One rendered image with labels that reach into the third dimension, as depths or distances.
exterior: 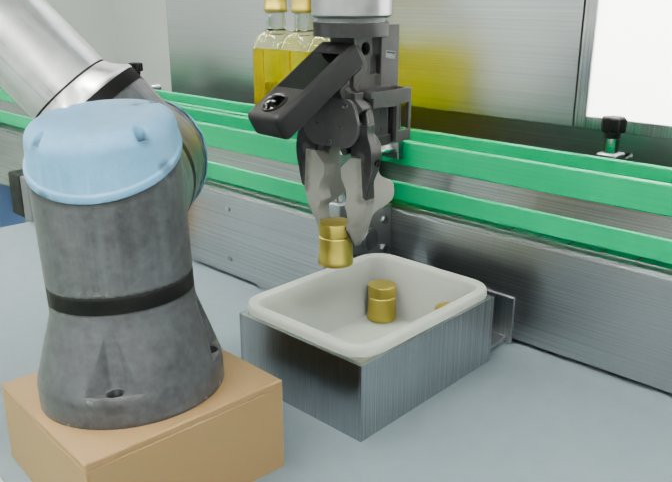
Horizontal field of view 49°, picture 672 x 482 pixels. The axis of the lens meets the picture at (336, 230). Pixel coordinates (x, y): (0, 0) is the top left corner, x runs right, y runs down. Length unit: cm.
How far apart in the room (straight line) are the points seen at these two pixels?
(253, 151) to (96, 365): 50
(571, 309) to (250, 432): 39
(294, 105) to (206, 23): 91
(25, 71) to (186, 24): 91
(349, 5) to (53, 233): 32
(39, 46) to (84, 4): 675
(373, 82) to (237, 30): 77
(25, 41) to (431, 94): 61
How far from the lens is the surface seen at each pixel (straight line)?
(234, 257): 107
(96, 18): 751
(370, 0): 68
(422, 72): 113
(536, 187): 86
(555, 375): 85
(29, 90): 72
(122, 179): 55
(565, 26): 101
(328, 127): 71
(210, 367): 62
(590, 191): 83
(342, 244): 73
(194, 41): 158
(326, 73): 67
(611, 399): 82
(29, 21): 72
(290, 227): 96
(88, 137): 55
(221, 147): 107
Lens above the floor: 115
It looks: 18 degrees down
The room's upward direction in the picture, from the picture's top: straight up
